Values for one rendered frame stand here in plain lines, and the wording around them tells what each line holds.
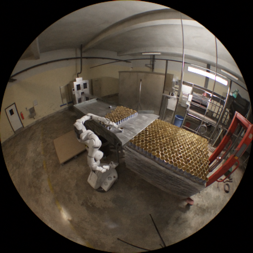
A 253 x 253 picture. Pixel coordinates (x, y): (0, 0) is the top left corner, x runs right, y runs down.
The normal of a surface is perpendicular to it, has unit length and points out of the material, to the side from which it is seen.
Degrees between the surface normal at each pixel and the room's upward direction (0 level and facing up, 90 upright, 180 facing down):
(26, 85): 90
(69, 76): 90
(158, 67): 90
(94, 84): 90
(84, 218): 0
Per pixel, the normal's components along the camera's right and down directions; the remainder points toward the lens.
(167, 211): 0.04, -0.83
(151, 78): -0.66, 0.40
